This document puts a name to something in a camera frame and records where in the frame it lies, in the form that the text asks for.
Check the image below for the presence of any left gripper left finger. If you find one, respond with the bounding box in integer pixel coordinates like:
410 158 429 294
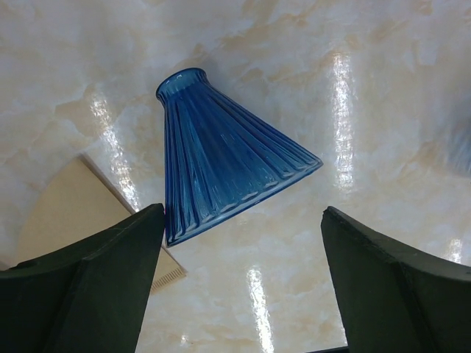
1 204 164 352

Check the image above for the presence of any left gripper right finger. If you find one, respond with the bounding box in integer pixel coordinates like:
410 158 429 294
321 207 470 352

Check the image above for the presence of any brown paper coffee filter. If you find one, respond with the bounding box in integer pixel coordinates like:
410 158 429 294
13 159 183 296

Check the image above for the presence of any blue glass dripper cone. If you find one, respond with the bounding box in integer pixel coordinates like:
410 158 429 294
156 68 323 247
447 119 470 176

